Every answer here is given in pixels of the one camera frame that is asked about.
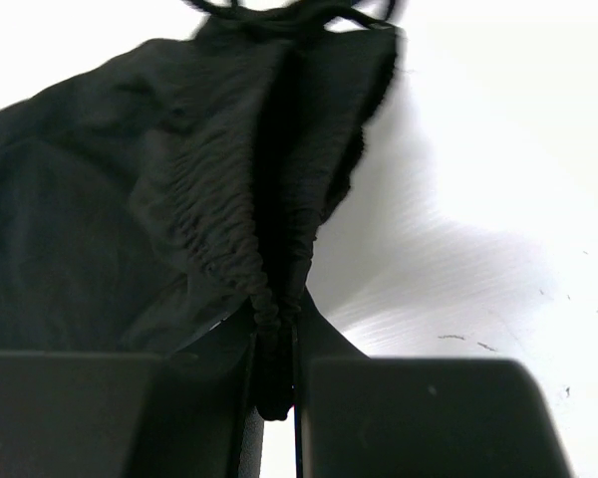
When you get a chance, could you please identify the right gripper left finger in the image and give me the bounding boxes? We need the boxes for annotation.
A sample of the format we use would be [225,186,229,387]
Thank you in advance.
[0,318,255,477]

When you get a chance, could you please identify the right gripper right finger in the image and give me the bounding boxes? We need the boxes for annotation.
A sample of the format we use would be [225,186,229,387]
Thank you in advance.
[293,295,571,477]

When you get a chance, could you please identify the black shorts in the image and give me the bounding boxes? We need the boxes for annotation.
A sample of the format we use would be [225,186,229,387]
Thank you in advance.
[0,1,401,420]

